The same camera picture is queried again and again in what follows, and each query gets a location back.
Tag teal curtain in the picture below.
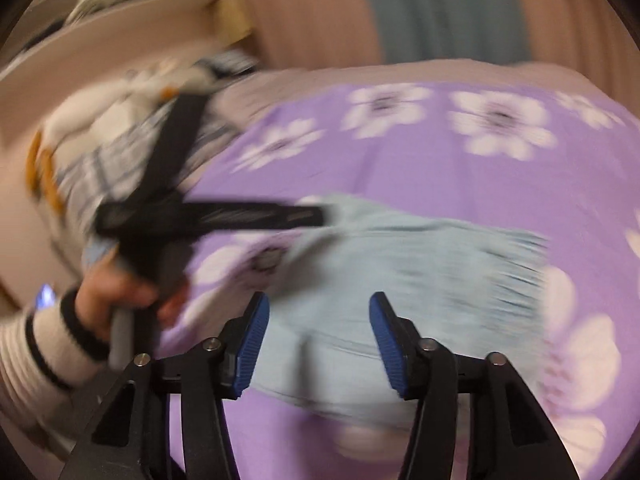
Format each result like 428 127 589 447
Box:
354 0 532 65

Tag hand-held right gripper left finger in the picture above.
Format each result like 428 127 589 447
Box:
59 291 271 480

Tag white plush goose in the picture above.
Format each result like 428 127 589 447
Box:
27 56 223 212

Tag cream headboard shelf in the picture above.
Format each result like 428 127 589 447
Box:
0 0 253 111

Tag grey plaid pillow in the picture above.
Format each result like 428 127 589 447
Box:
54 102 242 242

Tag person's left hand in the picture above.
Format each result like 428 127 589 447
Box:
75 259 187 343

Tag person's left forearm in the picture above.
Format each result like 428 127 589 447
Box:
0 287 112 431

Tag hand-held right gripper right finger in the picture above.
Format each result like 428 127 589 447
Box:
368 291 582 480

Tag blue striped pillow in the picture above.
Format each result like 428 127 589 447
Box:
194 49 259 82

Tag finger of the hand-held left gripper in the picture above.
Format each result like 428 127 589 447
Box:
145 91 212 207
185 201 327 235

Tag purple floral blanket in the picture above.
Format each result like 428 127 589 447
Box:
164 82 640 480

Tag pink curtain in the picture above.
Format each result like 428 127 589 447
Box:
224 0 387 70
504 0 640 113

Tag light blue strawberry print pants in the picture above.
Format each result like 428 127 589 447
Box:
259 194 552 427

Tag yellow tassel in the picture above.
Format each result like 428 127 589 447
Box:
214 0 254 45

